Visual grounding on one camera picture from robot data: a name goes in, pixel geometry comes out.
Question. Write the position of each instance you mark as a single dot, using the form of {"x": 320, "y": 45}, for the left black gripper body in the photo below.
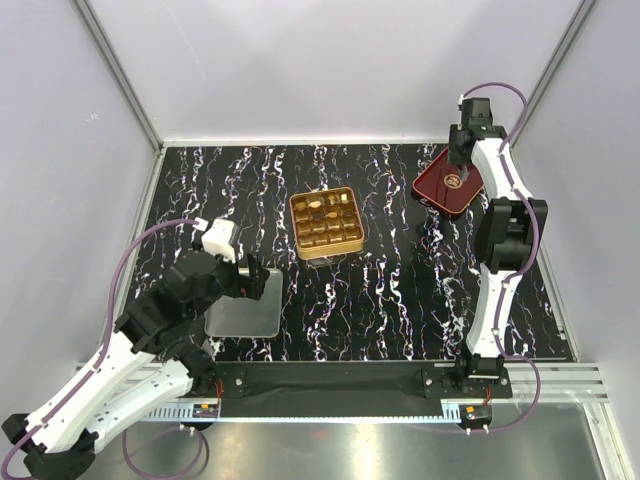
{"x": 232, "y": 283}

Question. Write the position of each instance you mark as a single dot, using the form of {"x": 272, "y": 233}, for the red square tray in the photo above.
{"x": 442, "y": 187}

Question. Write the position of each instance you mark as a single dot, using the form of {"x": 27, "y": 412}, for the gold chocolate tin box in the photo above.
{"x": 330, "y": 236}

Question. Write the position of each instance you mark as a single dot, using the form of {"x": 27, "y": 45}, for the silver tin lid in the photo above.
{"x": 247, "y": 318}

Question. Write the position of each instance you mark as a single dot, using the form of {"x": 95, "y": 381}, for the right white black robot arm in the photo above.
{"x": 506, "y": 246}

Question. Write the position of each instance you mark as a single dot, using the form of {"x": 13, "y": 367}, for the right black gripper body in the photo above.
{"x": 456, "y": 155}

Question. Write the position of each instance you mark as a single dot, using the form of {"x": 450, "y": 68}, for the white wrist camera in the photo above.
{"x": 217, "y": 238}
{"x": 475, "y": 112}

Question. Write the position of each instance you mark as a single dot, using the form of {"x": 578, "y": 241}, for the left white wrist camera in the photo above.
{"x": 217, "y": 238}

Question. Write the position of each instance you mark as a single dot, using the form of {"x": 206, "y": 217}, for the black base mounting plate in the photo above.
{"x": 338, "y": 390}

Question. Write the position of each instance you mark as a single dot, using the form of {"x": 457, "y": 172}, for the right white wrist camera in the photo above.
{"x": 475, "y": 112}

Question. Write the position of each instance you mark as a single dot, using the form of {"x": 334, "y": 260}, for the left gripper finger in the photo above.
{"x": 254, "y": 266}
{"x": 257, "y": 284}

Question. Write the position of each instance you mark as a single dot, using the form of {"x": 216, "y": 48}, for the white slotted cable duct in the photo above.
{"x": 185, "y": 412}

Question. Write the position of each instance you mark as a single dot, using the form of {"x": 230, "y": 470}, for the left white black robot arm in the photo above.
{"x": 153, "y": 353}

